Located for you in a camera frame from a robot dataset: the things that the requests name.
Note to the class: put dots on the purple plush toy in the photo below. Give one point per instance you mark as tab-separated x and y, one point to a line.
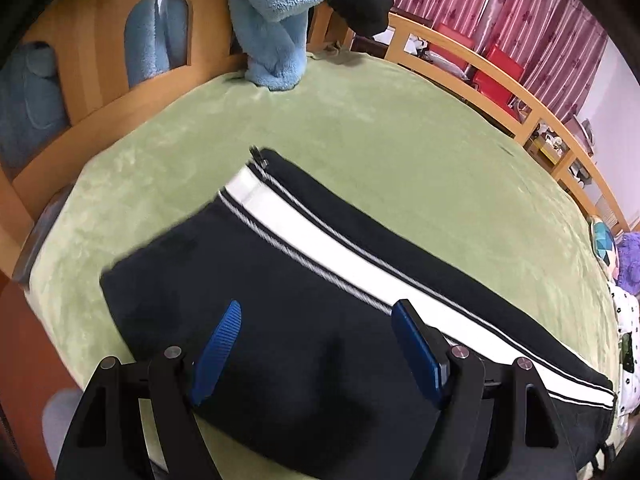
629	260

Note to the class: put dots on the pink flowered curtain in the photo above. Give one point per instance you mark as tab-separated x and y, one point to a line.
505	15

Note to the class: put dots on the red chair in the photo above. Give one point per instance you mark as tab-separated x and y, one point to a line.
497	77
450	45

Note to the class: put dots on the wooden bed frame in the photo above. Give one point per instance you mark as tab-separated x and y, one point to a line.
95	65

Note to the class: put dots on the colourful pillow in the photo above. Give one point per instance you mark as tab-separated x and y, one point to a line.
602	240

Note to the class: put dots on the light blue fleece garment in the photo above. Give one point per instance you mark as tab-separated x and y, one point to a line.
272	15

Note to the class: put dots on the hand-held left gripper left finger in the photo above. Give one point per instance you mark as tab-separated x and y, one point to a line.
216	350

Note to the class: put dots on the blue plush cushion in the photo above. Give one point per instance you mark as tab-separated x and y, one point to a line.
30	105

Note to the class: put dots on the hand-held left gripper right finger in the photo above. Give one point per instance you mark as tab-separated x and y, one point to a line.
417	347

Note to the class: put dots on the green fleece blanket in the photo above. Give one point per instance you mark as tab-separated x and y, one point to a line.
380	125

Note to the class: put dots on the black pants with white stripe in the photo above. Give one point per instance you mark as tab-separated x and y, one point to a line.
320	320

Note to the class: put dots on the white flowered cloth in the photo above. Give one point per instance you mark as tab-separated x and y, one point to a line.
625	345

